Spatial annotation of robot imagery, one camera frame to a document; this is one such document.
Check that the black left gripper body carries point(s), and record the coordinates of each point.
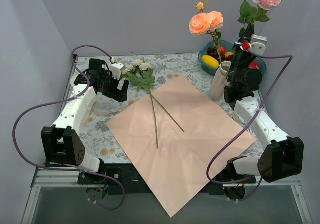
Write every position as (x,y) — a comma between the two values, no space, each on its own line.
(119,90)

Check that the cream ribbon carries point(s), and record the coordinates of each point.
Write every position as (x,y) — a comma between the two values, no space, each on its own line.
(100,113)

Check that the pink wrapping paper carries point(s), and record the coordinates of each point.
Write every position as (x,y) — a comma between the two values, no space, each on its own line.
(184,161)

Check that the single pink flower stem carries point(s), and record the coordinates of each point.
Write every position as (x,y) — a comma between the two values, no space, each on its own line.
(256,12)

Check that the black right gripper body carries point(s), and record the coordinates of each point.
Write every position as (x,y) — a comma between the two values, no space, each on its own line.
(245,43)

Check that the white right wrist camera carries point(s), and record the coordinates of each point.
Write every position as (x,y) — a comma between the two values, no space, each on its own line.
(257,45)

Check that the teal plastic fruit basket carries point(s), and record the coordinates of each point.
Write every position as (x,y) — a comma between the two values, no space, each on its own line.
(229,48)

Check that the orange fruit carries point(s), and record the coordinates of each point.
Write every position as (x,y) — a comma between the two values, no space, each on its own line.
(228,54)

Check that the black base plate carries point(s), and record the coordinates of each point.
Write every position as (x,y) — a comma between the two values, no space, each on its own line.
(133,183)

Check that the aluminium frame rail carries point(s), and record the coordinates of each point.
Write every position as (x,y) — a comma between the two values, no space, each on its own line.
(56,198)

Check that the pink dragon fruit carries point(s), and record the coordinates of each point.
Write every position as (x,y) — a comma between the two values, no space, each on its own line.
(254,65)

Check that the leafy green flower stem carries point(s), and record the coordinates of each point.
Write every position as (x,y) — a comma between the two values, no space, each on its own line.
(165,111)

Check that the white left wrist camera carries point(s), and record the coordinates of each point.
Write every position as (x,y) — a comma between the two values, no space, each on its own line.
(117,70)

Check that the floral patterned table mat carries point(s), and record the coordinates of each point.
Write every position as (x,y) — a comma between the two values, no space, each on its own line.
(96,136)

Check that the yellow mango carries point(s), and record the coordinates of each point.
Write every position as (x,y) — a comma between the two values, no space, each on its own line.
(210,61)

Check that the white ribbed vase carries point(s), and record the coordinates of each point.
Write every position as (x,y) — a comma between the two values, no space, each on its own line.
(219,81)

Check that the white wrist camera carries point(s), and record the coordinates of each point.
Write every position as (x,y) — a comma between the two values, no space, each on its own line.
(117,70)
(257,45)

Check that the white flower stem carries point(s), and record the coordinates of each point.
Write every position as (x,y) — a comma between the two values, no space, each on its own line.
(131,75)

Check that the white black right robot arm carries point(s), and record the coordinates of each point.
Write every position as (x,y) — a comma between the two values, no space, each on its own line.
(282,155)

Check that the red apple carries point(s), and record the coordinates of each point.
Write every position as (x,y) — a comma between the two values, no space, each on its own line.
(222,50)

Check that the dark purple grapes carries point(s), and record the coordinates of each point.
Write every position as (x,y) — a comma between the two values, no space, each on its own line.
(213,52)

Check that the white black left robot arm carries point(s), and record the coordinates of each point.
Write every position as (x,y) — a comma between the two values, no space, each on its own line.
(61,142)

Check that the pink twin-bloom flower stem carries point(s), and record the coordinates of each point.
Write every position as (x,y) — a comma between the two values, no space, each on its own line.
(207,24)

